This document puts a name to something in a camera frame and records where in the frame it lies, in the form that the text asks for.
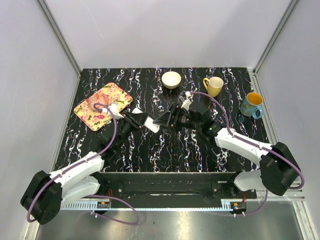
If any aluminium frame post right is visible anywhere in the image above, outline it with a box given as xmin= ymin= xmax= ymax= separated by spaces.
xmin=252 ymin=0 xmax=300 ymax=75

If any yellow mug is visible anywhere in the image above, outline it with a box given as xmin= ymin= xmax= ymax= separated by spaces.
xmin=203 ymin=76 xmax=224 ymax=98

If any aluminium frame post left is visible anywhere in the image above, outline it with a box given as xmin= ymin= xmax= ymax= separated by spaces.
xmin=36 ymin=0 xmax=82 ymax=76

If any blue butterfly mug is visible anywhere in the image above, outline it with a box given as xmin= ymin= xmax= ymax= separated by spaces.
xmin=240 ymin=92 xmax=264 ymax=120

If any white remote control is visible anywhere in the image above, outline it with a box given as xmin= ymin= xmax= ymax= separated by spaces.
xmin=132 ymin=107 xmax=160 ymax=133

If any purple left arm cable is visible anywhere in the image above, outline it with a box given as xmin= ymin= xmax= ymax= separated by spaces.
xmin=26 ymin=103 xmax=141 ymax=225

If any cream ceramic bowl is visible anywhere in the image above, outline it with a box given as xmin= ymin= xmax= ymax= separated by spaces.
xmin=161 ymin=71 xmax=182 ymax=90

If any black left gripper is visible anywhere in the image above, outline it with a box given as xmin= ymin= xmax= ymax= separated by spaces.
xmin=115 ymin=110 xmax=149 ymax=151

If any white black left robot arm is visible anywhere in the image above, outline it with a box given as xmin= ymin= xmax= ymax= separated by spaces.
xmin=20 ymin=108 xmax=159 ymax=225

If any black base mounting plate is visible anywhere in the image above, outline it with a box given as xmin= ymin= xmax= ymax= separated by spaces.
xmin=94 ymin=172 xmax=257 ymax=211

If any aluminium frame post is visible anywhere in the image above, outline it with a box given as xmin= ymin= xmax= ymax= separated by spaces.
xmin=252 ymin=0 xmax=300 ymax=75
xmin=36 ymin=0 xmax=82 ymax=76

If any pink patterned glass bowl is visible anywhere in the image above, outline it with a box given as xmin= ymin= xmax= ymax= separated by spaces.
xmin=86 ymin=92 xmax=109 ymax=111

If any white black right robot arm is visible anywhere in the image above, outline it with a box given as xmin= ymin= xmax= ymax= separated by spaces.
xmin=153 ymin=102 xmax=300 ymax=198

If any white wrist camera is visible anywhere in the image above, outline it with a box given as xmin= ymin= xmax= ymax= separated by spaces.
xmin=103 ymin=102 xmax=124 ymax=120
xmin=178 ymin=91 xmax=193 ymax=112

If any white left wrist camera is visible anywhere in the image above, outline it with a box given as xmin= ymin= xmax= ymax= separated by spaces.
xmin=103 ymin=102 xmax=124 ymax=120

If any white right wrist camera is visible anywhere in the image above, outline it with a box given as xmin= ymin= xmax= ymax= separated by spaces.
xmin=178 ymin=91 xmax=193 ymax=112

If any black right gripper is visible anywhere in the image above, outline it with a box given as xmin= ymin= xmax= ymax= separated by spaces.
xmin=153 ymin=102 xmax=201 ymax=134

